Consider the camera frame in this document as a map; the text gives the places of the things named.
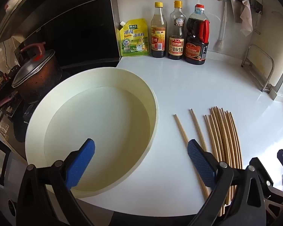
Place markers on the dark sauce bottle yellow cap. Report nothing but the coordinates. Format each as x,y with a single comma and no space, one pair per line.
176,44

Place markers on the steel oven panel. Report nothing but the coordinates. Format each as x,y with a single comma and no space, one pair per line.
2,181

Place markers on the metal cutting board rack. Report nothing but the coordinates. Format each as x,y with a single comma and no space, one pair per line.
266,87

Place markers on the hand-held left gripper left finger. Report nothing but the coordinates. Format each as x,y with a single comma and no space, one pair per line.
82,162

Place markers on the black gas stove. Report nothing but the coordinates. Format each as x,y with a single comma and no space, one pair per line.
21,127

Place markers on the amber vinegar bottle yellow cap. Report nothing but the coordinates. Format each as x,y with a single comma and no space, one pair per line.
158,40

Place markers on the single wooden chopstick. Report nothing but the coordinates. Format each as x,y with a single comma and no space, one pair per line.
197,124
180,127

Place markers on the beige hanging rag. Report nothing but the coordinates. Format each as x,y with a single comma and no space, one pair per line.
246,18

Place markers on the yellow seasoning pouch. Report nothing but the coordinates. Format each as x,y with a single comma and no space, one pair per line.
134,40

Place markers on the white round basin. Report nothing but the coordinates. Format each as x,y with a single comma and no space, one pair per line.
96,113

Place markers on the black wok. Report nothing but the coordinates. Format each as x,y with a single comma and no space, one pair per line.
0,84

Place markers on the bundle of wooden chopsticks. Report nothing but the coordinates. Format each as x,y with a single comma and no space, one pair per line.
222,136

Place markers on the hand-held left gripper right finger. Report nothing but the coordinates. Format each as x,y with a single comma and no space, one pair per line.
200,160

